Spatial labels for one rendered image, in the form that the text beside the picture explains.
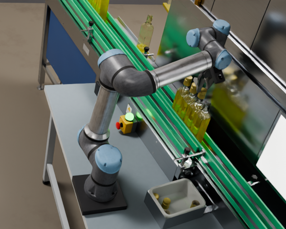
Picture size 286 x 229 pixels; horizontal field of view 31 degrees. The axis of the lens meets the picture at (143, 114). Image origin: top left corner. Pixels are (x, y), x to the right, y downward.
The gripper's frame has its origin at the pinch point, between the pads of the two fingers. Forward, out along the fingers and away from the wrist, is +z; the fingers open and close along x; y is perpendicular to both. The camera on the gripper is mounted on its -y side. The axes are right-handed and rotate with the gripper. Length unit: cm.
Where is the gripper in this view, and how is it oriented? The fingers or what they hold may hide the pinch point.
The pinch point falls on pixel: (203, 90)
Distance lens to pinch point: 244.0
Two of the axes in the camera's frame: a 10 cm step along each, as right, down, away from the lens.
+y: -4.6, -6.4, 6.1
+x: -8.6, 1.7, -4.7
